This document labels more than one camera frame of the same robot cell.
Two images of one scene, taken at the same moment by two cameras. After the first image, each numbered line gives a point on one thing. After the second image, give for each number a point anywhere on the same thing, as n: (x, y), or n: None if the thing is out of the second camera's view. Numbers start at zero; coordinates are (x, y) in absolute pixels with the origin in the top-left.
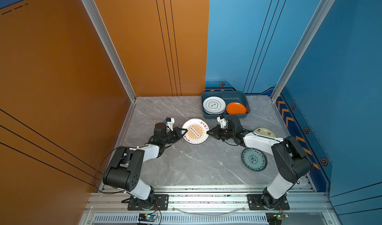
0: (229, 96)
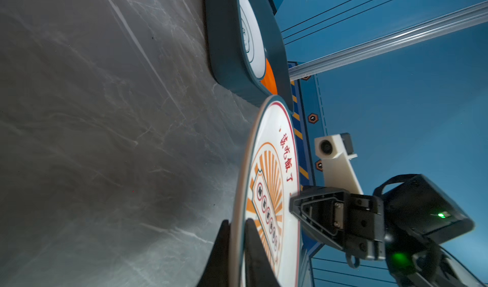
0: (226, 53)
